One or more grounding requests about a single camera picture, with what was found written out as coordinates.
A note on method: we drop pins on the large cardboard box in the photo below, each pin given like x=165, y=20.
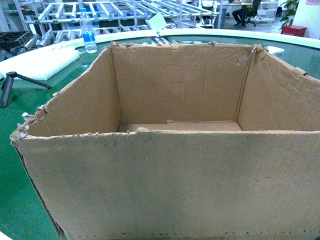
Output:
x=208, y=140

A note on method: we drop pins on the white card on stand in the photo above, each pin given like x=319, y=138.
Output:
x=157, y=22

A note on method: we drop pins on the clear plastic water bottle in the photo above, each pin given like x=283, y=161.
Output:
x=87, y=32

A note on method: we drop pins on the white foam sheet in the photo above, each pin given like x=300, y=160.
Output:
x=39, y=64

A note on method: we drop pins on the seated person in black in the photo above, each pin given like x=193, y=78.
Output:
x=248, y=11

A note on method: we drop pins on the white pipe rack shelving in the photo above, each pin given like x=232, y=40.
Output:
x=59, y=20

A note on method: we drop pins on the black mini tripod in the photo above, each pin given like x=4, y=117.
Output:
x=8, y=84

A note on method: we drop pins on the red plastic crate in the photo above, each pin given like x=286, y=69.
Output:
x=293, y=30

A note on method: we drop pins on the black parts tray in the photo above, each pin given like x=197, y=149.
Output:
x=12, y=39

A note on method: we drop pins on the green potted plant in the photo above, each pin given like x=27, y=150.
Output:
x=288, y=15

